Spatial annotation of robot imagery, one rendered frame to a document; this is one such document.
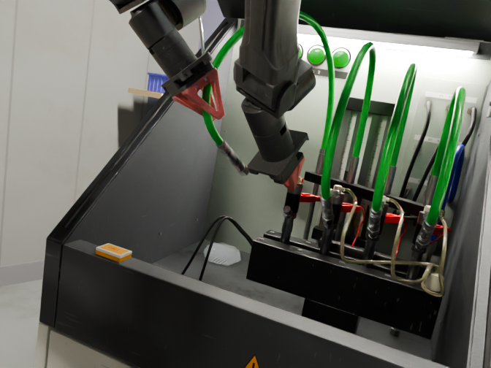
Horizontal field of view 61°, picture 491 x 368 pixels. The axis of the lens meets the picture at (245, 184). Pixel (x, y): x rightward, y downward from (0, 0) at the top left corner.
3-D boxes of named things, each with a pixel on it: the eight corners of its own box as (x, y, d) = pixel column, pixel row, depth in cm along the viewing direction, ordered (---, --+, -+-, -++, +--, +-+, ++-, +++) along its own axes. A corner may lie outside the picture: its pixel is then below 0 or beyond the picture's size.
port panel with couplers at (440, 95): (391, 209, 98) (424, 74, 93) (391, 207, 101) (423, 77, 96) (451, 223, 94) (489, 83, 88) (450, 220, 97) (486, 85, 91)
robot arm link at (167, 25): (119, 22, 66) (131, 6, 61) (150, 2, 69) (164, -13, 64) (147, 59, 68) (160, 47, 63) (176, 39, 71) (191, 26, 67)
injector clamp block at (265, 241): (239, 311, 83) (252, 239, 80) (257, 293, 92) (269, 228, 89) (420, 377, 71) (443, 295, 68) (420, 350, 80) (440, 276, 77)
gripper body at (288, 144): (310, 140, 71) (301, 106, 66) (280, 183, 67) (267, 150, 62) (279, 134, 75) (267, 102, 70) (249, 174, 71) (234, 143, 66)
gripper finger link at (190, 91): (224, 109, 76) (193, 65, 73) (242, 104, 69) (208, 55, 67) (196, 132, 74) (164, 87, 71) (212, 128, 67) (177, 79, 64)
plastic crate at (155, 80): (188, 97, 280) (191, 80, 278) (212, 101, 265) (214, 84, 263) (144, 90, 255) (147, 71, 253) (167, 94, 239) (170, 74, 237)
